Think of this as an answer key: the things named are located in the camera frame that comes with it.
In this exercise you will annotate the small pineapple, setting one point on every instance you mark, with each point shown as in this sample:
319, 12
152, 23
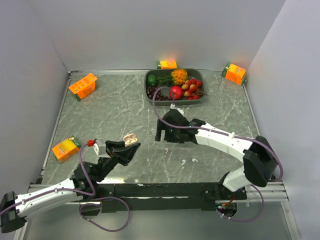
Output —
175, 78

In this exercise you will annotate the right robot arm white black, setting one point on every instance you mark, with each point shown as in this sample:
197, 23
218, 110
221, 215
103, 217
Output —
257, 157

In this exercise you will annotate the red apple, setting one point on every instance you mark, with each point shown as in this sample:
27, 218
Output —
176, 92

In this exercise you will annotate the orange juice box back centre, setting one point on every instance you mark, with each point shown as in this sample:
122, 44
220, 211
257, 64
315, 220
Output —
168, 64

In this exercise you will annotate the dark grey fruit tray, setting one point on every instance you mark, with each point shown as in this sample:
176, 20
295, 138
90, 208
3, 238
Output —
192, 73

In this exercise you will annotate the orange juice box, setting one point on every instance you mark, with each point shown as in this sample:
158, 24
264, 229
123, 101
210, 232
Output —
65, 149
235, 74
83, 87
168, 64

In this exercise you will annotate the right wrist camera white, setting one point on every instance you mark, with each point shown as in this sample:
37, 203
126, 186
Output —
174, 107

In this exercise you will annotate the orange juice box near left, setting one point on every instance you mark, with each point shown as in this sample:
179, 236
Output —
65, 149

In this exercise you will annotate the dark purple grape bunch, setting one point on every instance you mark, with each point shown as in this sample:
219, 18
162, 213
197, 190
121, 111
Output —
159, 96

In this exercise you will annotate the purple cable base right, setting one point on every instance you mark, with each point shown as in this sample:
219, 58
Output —
229, 218

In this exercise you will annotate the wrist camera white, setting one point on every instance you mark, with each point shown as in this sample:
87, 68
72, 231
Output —
99, 147
174, 107

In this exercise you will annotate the green lime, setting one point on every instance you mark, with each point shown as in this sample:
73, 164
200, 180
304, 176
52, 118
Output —
152, 80

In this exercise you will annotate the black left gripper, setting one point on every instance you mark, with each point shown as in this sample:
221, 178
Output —
116, 149

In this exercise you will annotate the orange juice box far right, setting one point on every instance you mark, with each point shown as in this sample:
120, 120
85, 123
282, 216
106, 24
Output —
235, 74

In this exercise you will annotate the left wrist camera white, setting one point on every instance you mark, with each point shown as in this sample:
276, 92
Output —
99, 147

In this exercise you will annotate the pink earbuds charging case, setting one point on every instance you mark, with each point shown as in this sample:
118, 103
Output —
130, 139

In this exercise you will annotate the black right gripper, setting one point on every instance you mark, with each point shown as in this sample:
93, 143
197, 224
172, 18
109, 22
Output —
161, 126

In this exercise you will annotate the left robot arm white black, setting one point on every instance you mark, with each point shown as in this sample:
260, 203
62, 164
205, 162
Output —
17, 209

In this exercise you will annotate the orange juice box far left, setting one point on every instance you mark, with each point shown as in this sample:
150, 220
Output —
83, 87

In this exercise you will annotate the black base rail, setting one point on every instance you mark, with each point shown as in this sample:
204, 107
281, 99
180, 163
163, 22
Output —
163, 196

